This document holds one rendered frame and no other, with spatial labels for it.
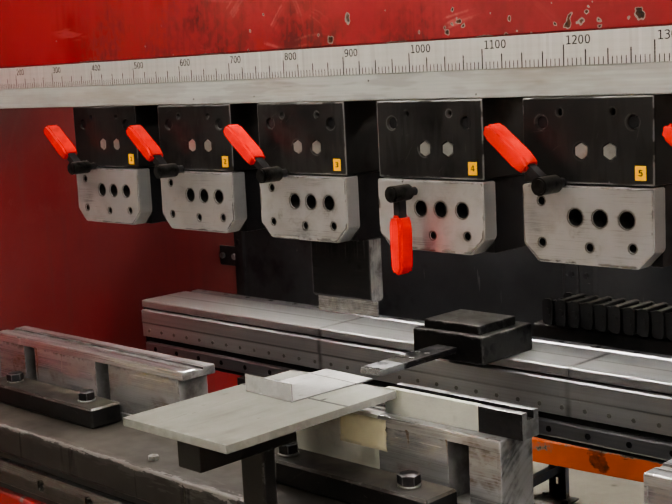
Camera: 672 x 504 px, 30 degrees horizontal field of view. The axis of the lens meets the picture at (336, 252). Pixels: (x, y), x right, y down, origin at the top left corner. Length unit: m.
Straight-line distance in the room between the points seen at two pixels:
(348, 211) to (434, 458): 0.30
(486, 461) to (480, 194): 0.30
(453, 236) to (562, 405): 0.38
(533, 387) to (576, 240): 0.45
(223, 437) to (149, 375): 0.51
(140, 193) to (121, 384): 0.31
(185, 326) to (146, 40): 0.62
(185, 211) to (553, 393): 0.54
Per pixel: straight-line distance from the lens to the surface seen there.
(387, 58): 1.40
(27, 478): 1.93
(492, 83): 1.31
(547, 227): 1.27
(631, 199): 1.22
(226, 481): 1.60
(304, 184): 1.50
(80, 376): 1.98
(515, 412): 1.38
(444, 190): 1.35
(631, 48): 1.21
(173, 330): 2.20
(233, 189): 1.60
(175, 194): 1.69
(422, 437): 1.46
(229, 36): 1.59
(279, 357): 2.00
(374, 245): 1.49
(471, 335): 1.66
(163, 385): 1.81
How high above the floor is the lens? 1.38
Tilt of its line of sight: 8 degrees down
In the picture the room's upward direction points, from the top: 3 degrees counter-clockwise
